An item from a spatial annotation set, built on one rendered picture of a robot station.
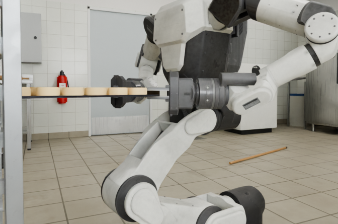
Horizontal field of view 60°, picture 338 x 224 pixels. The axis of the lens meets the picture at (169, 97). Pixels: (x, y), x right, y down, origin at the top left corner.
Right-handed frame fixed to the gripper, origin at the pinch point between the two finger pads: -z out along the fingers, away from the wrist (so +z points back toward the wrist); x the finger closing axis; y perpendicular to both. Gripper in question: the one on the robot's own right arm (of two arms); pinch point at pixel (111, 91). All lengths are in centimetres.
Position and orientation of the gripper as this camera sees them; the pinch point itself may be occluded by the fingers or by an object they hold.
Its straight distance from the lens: 110.1
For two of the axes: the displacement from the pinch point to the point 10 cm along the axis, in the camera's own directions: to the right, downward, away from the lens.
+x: 0.0, -10.0, -0.3
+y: 9.0, 0.1, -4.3
